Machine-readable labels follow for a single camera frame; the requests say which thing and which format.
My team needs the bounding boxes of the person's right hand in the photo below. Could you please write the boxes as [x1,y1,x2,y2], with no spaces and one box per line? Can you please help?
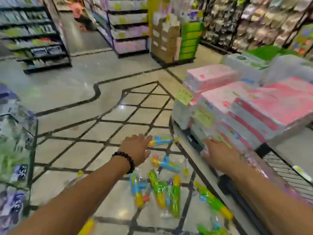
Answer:
[201,138,242,174]

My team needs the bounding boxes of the person's left hand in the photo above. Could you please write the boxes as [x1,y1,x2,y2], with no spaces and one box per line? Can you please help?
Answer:
[119,134,153,167]

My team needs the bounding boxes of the person's right forearm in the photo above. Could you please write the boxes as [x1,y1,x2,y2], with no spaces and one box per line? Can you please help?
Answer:
[227,164,313,235]

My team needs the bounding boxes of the person's left forearm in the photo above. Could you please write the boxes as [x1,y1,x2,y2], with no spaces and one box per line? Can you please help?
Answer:
[8,156,130,235]

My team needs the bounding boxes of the black display trolley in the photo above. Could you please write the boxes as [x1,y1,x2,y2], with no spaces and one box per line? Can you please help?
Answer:
[171,120,313,235]

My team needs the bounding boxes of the scattered toy water gun packets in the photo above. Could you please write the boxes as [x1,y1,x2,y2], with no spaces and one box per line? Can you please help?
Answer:
[65,134,235,235]

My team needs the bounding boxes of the yellow price tag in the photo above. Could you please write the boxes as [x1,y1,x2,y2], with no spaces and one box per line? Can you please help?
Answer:
[193,106,215,129]
[176,87,194,106]

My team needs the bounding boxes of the stack of pink tissue packs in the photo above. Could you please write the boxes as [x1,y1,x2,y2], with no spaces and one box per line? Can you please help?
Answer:
[171,64,313,154]

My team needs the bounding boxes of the yellow shelf label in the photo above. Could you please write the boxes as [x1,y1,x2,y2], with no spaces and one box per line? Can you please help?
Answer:
[292,165,313,183]

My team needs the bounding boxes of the white tissue pack green print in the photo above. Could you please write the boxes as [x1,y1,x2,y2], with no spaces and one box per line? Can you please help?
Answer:
[262,54,313,86]
[221,53,269,84]

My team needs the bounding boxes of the stack of brown cardboard boxes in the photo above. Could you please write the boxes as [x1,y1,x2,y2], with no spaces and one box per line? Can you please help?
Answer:
[150,12,182,64]

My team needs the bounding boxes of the stack of green boxes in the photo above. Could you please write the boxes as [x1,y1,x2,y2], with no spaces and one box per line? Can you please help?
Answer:
[179,21,205,61]

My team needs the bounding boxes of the green mat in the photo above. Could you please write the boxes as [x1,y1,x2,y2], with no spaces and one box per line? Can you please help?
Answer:
[246,45,295,62]

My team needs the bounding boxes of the shelf unit with pastel packs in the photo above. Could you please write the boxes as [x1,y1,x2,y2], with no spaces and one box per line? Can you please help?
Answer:
[83,0,150,58]

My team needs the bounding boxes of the pile of purple printed packets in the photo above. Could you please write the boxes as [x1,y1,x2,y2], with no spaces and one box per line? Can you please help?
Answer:
[0,83,37,229]

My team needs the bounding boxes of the display rack of hanging goods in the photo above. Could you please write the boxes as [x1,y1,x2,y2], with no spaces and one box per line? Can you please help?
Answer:
[202,0,313,55]

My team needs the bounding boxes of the colourful printed board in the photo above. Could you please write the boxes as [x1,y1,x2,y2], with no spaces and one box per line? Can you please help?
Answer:
[288,24,313,58]

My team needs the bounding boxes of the black shelf unit with goods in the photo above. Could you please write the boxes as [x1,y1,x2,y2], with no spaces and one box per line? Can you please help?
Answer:
[0,0,73,75]

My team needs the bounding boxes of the black bead bracelet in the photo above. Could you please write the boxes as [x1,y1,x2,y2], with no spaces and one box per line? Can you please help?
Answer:
[112,151,135,174]

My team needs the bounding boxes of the metal wire shelf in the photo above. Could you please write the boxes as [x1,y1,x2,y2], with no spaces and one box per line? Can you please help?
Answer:
[261,150,313,196]

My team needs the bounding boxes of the black wire display bin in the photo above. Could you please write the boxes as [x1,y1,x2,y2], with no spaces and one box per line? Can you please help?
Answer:
[0,112,39,218]

